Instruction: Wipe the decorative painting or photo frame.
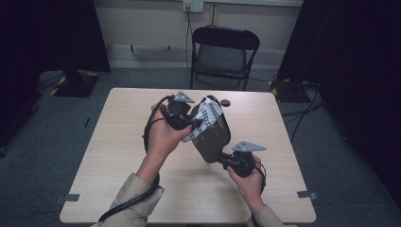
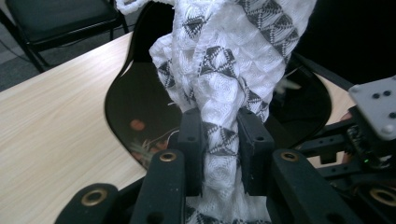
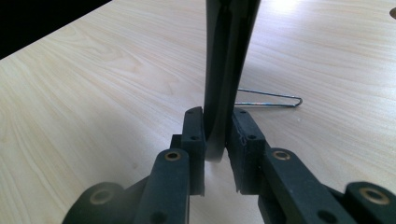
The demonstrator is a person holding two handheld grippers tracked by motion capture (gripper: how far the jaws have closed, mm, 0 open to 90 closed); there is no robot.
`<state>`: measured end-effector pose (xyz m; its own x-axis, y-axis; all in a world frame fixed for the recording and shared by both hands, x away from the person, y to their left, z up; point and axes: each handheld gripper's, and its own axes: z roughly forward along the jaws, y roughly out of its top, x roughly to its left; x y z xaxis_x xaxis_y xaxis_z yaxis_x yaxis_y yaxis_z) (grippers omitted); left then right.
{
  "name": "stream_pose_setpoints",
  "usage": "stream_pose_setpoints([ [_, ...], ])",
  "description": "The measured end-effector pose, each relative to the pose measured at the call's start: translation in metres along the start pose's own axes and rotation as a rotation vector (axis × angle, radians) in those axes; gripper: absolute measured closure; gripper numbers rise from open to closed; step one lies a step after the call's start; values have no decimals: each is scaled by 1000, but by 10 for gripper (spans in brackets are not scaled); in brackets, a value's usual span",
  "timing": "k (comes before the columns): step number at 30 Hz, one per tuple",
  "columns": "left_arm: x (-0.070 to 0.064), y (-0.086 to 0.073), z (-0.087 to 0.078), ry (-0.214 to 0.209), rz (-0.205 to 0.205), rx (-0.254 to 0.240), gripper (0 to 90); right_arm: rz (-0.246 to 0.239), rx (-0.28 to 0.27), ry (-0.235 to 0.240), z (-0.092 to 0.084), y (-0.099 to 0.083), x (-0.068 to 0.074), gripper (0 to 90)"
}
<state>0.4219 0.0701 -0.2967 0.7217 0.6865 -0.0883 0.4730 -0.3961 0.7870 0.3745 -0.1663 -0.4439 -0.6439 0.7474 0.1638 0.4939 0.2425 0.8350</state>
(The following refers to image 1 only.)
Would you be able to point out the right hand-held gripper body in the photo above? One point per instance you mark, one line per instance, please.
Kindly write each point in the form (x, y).
(244, 162)

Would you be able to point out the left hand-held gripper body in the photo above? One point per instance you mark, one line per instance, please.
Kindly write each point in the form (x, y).
(178, 113)

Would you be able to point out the white checked cloth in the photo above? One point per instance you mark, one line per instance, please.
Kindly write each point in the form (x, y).
(205, 115)

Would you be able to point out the person's right hand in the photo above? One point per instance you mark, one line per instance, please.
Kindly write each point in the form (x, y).
(249, 187)

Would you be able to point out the person's left hand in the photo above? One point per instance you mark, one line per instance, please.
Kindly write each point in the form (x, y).
(164, 138)

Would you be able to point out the small dark round disc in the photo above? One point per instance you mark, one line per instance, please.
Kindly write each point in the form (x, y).
(225, 102)

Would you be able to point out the black folding chair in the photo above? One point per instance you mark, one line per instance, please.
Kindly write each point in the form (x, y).
(220, 58)

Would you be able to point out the black stand base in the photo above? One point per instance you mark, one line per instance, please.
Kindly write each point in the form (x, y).
(288, 91)
(75, 85)

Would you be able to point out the black pen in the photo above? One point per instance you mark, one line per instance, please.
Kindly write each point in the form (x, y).
(87, 122)

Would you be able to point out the black curtain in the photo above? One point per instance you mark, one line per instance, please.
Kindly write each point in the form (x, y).
(353, 63)
(47, 38)

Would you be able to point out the white wall socket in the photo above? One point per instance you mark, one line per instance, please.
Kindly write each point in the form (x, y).
(193, 5)

